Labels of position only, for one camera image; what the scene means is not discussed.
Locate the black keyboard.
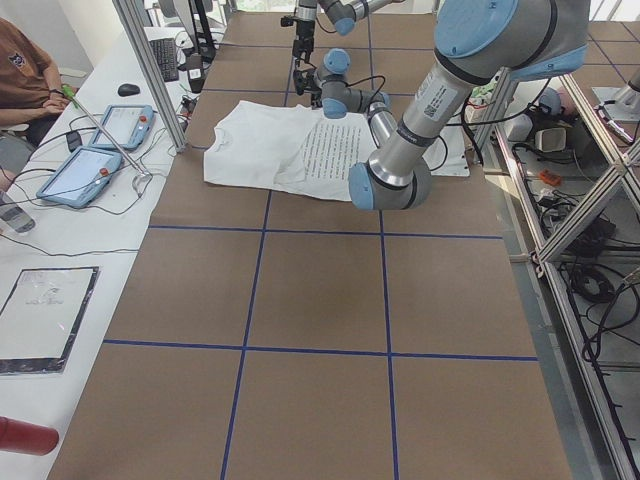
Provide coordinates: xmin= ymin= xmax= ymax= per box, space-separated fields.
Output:
xmin=149 ymin=38 xmax=179 ymax=82

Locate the white long-sleeve printed shirt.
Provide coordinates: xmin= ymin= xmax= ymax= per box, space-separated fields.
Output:
xmin=203 ymin=100 xmax=375 ymax=202

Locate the person in brown shirt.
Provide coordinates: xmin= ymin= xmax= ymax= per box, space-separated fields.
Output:
xmin=0 ymin=17 xmax=71 ymax=191

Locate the framed white sheet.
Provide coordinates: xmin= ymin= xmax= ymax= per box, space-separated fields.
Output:
xmin=1 ymin=266 xmax=99 ymax=376

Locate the clear water bottle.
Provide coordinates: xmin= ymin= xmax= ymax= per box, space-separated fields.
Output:
xmin=1 ymin=190 xmax=36 ymax=234

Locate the metal rod green handle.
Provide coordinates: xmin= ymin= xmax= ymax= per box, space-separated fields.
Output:
xmin=61 ymin=84 xmax=152 ymax=197

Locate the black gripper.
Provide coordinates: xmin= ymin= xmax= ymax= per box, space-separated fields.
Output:
xmin=303 ymin=69 xmax=322 ymax=106
xmin=292 ymin=17 xmax=315 ymax=65

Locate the lower blue teach pendant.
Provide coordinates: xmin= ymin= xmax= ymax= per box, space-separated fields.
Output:
xmin=36 ymin=147 xmax=122 ymax=208

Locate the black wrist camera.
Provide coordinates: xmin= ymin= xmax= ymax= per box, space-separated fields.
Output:
xmin=292 ymin=69 xmax=307 ymax=96
xmin=280 ymin=15 xmax=298 ymax=28

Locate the upper blue teach pendant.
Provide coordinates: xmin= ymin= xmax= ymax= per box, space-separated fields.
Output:
xmin=99 ymin=105 xmax=155 ymax=151

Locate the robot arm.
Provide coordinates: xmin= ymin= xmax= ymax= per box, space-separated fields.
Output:
xmin=280 ymin=0 xmax=402 ymax=66
xmin=294 ymin=1 xmax=590 ymax=210

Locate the red bottle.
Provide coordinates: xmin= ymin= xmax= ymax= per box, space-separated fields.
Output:
xmin=0 ymin=417 xmax=59 ymax=456

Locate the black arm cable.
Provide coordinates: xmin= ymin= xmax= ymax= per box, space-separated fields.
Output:
xmin=344 ymin=74 xmax=389 ymax=109

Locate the black computer mouse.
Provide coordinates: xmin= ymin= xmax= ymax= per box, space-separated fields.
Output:
xmin=117 ymin=83 xmax=140 ymax=97

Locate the aluminium frame post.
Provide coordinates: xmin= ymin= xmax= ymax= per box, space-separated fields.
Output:
xmin=112 ymin=0 xmax=186 ymax=153

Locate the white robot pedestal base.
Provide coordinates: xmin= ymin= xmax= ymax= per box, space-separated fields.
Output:
xmin=423 ymin=127 xmax=470 ymax=177

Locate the blue teach pendant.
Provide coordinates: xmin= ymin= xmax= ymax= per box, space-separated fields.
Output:
xmin=99 ymin=105 xmax=155 ymax=151
xmin=36 ymin=147 xmax=122 ymax=208

